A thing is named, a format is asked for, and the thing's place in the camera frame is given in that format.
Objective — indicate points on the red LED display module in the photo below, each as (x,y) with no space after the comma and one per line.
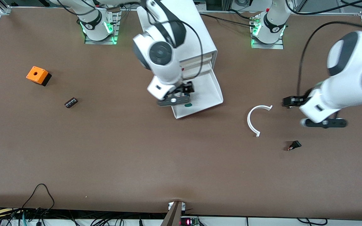
(189,222)

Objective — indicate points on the white curved plastic arc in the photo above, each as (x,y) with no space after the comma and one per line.
(249,121)

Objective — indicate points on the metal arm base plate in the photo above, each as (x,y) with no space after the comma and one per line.
(115,34)
(267,46)

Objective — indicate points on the green push button switch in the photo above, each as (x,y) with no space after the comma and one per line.
(188,105)

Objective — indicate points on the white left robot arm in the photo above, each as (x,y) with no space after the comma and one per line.
(341,91)

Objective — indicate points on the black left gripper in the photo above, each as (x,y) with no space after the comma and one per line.
(300,100)

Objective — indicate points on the white pole bracket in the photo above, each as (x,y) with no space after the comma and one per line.
(184,206)

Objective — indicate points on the black cylindrical capacitor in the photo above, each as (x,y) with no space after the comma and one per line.
(71,103)

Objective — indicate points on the orange button box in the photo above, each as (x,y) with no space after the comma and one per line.
(36,74)

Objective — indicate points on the black rocker switch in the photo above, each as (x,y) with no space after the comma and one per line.
(295,145)

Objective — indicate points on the brown camera pole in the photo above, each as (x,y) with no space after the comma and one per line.
(173,216)

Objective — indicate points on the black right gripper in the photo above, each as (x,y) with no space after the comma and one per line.
(184,89)

